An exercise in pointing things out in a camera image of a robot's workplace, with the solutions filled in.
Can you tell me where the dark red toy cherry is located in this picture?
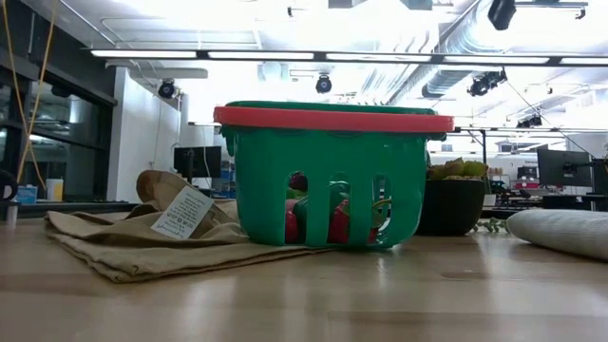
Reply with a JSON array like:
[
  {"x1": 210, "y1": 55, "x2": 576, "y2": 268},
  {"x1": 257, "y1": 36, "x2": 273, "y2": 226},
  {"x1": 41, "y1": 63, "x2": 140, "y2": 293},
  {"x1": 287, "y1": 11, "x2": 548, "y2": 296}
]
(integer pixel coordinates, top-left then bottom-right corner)
[{"x1": 288, "y1": 171, "x2": 309, "y2": 193}]

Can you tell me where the dark green toy vegetable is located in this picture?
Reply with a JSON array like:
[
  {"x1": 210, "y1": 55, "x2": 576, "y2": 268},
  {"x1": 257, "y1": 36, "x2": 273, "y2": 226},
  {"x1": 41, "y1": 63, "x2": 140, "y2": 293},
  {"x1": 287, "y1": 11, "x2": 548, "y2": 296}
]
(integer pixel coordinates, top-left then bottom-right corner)
[{"x1": 292, "y1": 197, "x2": 309, "y2": 244}]

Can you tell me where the red toy strawberry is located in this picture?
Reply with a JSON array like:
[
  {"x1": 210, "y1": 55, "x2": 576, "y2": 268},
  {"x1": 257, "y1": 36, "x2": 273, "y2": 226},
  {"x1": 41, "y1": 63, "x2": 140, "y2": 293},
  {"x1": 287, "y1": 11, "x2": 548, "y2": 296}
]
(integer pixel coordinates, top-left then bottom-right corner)
[{"x1": 328, "y1": 199, "x2": 352, "y2": 245}]

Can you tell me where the green basket with orange rim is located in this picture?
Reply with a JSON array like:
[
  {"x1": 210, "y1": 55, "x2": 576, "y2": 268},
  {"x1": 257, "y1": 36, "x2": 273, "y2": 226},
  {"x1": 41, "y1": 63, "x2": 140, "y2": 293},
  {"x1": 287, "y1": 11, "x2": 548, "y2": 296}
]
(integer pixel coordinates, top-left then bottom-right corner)
[{"x1": 213, "y1": 100, "x2": 456, "y2": 251}]

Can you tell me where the black ceiling spotlight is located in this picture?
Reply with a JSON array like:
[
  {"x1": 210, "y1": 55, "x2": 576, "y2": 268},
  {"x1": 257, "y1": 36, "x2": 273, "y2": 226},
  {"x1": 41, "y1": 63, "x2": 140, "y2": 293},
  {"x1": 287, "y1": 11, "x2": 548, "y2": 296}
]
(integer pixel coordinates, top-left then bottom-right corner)
[
  {"x1": 516, "y1": 113, "x2": 543, "y2": 129},
  {"x1": 157, "y1": 78, "x2": 178, "y2": 100},
  {"x1": 314, "y1": 73, "x2": 333, "y2": 95},
  {"x1": 467, "y1": 68, "x2": 508, "y2": 98}
]

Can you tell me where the black computer monitor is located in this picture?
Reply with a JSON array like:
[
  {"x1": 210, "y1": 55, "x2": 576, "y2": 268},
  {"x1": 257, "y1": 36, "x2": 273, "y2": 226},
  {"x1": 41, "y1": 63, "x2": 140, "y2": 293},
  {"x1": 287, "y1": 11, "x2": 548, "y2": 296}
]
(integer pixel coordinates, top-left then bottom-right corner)
[
  {"x1": 591, "y1": 159, "x2": 608, "y2": 196},
  {"x1": 537, "y1": 149, "x2": 593, "y2": 188},
  {"x1": 173, "y1": 145, "x2": 223, "y2": 181}
]

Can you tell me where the potted succulent plant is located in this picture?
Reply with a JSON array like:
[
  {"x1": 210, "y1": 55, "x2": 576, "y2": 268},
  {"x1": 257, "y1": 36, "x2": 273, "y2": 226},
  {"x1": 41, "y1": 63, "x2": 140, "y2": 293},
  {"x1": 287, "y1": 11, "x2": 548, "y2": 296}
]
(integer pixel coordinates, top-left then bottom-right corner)
[{"x1": 416, "y1": 157, "x2": 510, "y2": 238}]

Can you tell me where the tan folded cloth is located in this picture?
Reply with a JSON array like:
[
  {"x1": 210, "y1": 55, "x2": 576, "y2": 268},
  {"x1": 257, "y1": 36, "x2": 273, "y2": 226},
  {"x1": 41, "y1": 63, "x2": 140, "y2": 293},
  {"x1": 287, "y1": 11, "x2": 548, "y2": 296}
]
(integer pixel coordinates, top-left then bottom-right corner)
[{"x1": 44, "y1": 169, "x2": 333, "y2": 285}]

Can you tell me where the long ceiling light strip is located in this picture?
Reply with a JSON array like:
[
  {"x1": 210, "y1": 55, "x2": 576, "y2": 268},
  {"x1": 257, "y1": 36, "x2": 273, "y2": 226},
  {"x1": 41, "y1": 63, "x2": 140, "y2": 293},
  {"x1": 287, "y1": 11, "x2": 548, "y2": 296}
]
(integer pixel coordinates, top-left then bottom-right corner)
[{"x1": 89, "y1": 47, "x2": 608, "y2": 67}]

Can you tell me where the white yellow container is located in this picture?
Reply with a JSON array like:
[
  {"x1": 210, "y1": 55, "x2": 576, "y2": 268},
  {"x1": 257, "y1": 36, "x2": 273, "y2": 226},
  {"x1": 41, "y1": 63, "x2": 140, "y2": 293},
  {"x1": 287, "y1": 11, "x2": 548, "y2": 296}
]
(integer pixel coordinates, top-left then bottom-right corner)
[{"x1": 46, "y1": 178, "x2": 65, "y2": 202}]

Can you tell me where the white plaid dish towel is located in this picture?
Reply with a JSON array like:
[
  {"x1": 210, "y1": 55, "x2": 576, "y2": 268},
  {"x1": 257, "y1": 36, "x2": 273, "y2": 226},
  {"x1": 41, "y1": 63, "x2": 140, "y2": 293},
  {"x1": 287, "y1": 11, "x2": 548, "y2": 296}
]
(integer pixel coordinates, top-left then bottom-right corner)
[{"x1": 505, "y1": 208, "x2": 608, "y2": 262}]

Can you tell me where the small blue box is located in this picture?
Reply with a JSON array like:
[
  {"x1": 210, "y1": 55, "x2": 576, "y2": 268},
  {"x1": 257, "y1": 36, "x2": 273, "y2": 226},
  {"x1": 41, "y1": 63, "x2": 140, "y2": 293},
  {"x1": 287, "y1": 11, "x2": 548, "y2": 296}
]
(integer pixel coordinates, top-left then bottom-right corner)
[{"x1": 16, "y1": 185, "x2": 39, "y2": 206}]

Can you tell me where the black round object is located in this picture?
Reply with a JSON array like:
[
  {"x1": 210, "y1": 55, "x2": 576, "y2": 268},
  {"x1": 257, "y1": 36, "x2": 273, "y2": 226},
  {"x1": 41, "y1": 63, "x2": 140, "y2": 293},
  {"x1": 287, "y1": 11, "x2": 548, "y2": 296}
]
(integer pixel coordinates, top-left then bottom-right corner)
[{"x1": 0, "y1": 169, "x2": 19, "y2": 201}]

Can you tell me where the silver ventilation duct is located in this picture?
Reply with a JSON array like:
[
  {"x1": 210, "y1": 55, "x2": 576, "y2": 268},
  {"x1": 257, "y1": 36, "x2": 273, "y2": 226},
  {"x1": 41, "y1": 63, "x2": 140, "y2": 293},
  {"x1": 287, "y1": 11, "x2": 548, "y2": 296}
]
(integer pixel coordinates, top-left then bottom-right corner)
[{"x1": 389, "y1": 9, "x2": 476, "y2": 101}]

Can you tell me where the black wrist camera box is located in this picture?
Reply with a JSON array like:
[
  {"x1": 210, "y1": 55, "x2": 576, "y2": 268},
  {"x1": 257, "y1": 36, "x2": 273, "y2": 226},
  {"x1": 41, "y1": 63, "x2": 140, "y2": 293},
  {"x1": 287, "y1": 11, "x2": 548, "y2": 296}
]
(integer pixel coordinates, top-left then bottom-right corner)
[{"x1": 487, "y1": 0, "x2": 518, "y2": 31}]

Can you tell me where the yellow cable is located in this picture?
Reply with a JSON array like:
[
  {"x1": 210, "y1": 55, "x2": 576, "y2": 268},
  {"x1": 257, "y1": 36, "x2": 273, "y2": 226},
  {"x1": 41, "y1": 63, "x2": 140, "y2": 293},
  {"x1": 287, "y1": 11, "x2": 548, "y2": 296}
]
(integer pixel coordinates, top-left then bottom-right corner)
[{"x1": 1, "y1": 0, "x2": 59, "y2": 191}]

